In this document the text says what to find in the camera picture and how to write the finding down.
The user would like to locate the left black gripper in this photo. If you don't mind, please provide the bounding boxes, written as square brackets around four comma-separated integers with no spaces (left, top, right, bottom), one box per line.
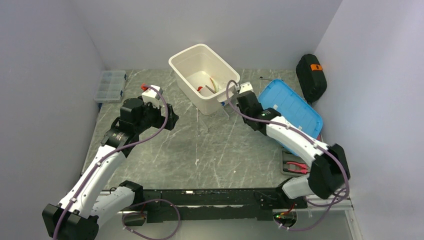
[135,99,179,134]

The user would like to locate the blue plastic tray lid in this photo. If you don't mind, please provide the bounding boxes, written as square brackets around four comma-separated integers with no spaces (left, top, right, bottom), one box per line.
[257,79,323,140]

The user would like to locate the white plastic bin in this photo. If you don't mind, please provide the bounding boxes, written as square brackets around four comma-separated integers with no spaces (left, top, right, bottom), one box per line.
[168,43,241,115]

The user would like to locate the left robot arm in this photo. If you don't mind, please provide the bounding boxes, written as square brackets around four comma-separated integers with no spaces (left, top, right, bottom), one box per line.
[42,97,179,240]

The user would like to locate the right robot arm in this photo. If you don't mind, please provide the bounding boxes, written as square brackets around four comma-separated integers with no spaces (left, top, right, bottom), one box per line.
[237,90,350,208]

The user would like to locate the silver wrench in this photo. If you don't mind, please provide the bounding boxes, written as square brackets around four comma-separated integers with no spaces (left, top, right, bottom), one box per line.
[259,76,272,81]

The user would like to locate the clear test tube rack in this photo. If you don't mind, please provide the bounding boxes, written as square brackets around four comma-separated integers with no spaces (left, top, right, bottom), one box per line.
[196,106,230,132]

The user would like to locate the grey tool set tray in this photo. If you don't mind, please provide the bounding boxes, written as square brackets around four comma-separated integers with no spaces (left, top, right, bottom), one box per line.
[279,148,310,177]

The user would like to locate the black tool case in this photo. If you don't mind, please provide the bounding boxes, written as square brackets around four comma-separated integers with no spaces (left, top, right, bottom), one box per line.
[295,53,327,104]

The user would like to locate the clear compartment organizer box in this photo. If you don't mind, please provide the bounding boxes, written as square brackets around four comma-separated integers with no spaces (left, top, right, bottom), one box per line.
[93,70,127,104]

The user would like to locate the red pliers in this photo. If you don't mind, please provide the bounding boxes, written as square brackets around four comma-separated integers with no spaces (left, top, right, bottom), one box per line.
[283,161,310,175]

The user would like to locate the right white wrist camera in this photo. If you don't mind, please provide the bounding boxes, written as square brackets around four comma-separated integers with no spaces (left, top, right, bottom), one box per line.
[238,81,254,95]

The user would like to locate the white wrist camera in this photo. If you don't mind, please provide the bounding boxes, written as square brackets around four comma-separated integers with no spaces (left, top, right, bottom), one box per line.
[238,81,254,95]
[140,83,164,109]

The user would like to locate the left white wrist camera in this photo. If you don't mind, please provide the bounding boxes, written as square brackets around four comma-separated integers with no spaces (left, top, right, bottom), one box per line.
[140,83,164,109]

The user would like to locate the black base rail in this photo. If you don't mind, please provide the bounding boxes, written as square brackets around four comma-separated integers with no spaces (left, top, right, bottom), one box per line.
[124,187,308,223]

